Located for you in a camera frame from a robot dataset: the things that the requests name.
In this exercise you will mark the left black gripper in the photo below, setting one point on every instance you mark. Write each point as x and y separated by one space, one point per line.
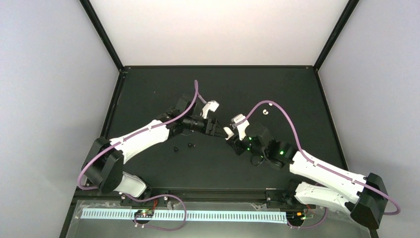
211 131

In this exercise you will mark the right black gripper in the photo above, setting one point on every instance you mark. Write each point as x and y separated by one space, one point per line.
233 142

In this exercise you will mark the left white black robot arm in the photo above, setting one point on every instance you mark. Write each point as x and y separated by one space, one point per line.
104 163

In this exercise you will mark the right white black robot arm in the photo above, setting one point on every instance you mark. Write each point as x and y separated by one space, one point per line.
360 197

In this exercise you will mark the right green circuit board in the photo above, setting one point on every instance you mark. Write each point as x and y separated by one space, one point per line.
298 216

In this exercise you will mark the green circuit board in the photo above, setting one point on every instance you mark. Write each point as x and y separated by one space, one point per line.
298 216
144 213

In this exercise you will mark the left green circuit board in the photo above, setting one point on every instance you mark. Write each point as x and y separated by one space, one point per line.
144 213

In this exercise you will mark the black enclosure frame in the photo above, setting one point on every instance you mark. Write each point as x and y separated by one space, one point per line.
124 71

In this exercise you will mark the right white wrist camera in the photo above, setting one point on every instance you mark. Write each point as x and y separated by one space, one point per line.
240 123

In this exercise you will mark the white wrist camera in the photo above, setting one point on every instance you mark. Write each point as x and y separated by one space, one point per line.
210 106
240 123

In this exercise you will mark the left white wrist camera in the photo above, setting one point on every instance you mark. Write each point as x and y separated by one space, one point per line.
210 106

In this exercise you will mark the black aluminium mounting rail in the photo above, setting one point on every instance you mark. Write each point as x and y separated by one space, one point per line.
271 198

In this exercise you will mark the white perforated cable duct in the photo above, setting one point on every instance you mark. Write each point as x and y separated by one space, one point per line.
191 215

